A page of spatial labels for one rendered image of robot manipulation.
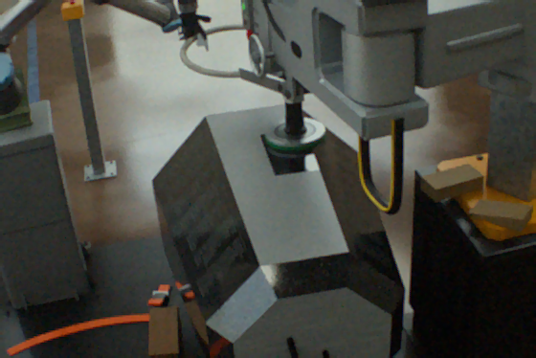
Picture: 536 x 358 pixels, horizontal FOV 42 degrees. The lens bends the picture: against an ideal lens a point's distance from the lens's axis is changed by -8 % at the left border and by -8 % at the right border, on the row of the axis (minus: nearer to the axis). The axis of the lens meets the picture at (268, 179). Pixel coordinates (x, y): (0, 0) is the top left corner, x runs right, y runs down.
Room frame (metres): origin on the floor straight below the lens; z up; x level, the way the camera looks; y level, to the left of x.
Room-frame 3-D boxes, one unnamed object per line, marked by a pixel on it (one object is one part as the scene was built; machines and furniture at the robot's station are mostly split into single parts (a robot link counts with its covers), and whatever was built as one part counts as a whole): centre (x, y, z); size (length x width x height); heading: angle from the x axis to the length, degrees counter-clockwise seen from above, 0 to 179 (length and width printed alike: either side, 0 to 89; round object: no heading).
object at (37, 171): (2.84, 1.12, 0.43); 0.50 x 0.50 x 0.85; 16
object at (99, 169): (3.93, 1.01, 0.54); 0.20 x 0.20 x 1.09; 10
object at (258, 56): (2.26, -0.03, 1.24); 0.15 x 0.10 x 0.15; 18
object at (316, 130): (2.41, -0.11, 0.89); 0.21 x 0.21 x 0.01
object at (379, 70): (1.79, -0.31, 1.39); 0.19 x 0.19 x 0.20
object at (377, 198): (1.78, -0.31, 1.10); 0.23 x 0.03 x 0.32; 18
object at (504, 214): (1.91, -0.74, 0.80); 0.20 x 0.10 x 0.05; 49
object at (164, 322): (2.27, 0.47, 0.07); 0.30 x 0.12 x 0.12; 4
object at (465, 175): (2.11, -0.62, 0.81); 0.20 x 0.10 x 0.05; 108
